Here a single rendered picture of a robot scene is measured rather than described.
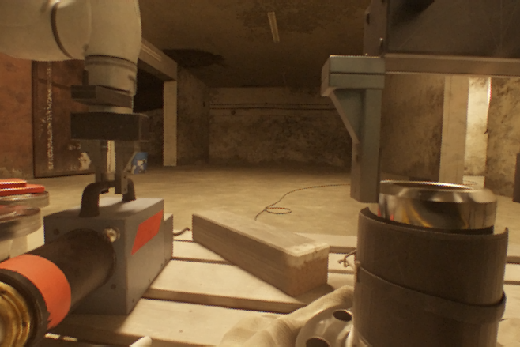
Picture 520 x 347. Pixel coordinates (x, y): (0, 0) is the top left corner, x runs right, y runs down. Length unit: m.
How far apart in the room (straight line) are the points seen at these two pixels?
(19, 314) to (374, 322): 0.36
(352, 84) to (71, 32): 0.51
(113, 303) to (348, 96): 0.49
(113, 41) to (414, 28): 0.48
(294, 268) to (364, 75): 0.42
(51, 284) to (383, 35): 0.41
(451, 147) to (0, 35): 5.64
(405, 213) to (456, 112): 5.55
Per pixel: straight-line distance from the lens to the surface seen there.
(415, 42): 0.22
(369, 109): 0.21
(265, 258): 0.62
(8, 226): 0.85
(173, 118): 8.59
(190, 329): 0.51
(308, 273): 0.59
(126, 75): 0.58
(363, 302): 0.32
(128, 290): 0.55
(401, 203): 0.28
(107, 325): 0.55
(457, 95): 5.86
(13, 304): 0.39
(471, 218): 0.29
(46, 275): 0.41
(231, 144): 11.04
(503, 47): 0.25
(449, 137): 5.73
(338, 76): 0.21
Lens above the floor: 0.42
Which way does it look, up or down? 4 degrees down
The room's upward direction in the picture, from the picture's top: 1 degrees clockwise
